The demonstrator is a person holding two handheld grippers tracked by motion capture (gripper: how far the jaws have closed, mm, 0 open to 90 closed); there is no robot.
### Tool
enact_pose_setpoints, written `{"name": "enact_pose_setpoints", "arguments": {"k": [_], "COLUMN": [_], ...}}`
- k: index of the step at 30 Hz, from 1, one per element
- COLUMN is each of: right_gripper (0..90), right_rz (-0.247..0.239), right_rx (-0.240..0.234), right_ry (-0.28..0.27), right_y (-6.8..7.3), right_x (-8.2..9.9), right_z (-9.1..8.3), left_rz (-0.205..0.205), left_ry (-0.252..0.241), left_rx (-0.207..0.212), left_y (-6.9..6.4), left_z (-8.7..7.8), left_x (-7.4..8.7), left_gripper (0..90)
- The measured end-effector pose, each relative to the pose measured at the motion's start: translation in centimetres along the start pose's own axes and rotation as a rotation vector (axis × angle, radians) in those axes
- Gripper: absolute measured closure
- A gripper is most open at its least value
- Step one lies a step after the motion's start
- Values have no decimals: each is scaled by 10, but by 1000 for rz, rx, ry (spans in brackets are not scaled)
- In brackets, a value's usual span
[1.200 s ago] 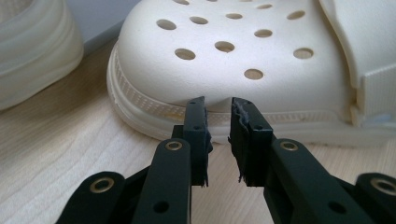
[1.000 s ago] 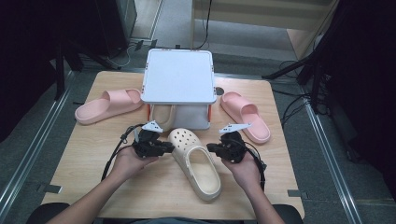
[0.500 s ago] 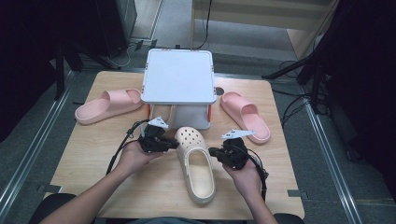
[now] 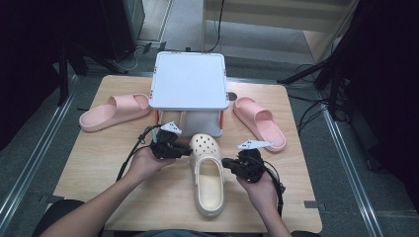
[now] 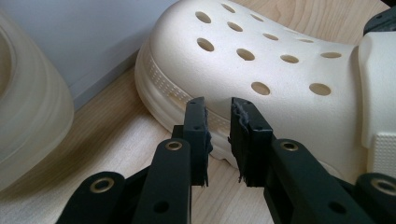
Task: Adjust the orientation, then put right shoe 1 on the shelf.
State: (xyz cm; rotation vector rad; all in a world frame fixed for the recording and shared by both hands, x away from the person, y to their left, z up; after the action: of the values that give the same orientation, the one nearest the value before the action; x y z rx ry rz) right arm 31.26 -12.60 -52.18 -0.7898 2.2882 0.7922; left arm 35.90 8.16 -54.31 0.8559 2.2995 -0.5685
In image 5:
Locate cream perforated clog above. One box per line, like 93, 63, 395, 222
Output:
134, 0, 396, 185
0, 12, 75, 191

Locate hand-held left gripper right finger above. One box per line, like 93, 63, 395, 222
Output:
228, 96, 276, 189

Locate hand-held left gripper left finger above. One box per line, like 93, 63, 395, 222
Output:
171, 96, 214, 189

